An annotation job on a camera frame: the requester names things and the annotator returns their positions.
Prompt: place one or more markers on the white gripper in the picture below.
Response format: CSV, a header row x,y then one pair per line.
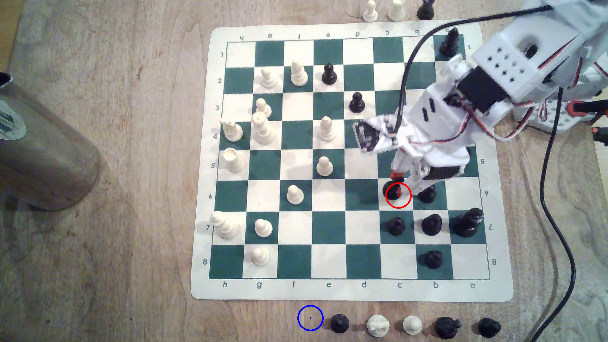
x,y
445,172

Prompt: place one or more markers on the black knight chess piece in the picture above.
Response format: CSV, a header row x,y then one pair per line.
x,y
446,328
392,186

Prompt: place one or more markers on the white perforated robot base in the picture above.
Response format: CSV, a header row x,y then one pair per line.
x,y
553,118

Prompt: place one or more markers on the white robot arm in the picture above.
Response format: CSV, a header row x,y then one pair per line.
x,y
553,28

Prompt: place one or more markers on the black pawn chess piece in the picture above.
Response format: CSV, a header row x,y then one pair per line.
x,y
428,195
395,227
433,259
339,324
328,76
356,104
489,327

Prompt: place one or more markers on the black bishop chess piece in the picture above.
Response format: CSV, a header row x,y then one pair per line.
x,y
449,45
431,225

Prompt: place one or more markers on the black king chess piece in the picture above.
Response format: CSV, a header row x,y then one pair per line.
x,y
466,224

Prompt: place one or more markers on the white pawn chess piece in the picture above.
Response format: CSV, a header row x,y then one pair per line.
x,y
262,109
295,195
324,167
260,257
263,229
370,13
268,80
412,325

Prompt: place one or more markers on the green white chess mat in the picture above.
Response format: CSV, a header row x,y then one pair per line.
x,y
332,228

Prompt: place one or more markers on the white bishop chess piece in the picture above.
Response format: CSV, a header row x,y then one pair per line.
x,y
299,76

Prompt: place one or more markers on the black rook chess piece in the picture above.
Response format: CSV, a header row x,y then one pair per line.
x,y
425,11

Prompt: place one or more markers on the white rook chess piece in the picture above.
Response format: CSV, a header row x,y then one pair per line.
x,y
397,10
234,162

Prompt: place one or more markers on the white knight chess piece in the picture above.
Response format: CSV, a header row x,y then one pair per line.
x,y
232,132

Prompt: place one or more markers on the white pawn e4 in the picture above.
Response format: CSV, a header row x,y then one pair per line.
x,y
326,130

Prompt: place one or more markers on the captured white rook bottom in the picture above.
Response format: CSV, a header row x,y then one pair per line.
x,y
378,326

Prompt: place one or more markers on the orange black clamp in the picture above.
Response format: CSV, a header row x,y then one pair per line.
x,y
586,108

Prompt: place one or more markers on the gripper camera circuit board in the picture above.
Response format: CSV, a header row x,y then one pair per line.
x,y
369,135

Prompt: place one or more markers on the wooden cylindrical post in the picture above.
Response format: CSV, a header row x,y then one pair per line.
x,y
42,156

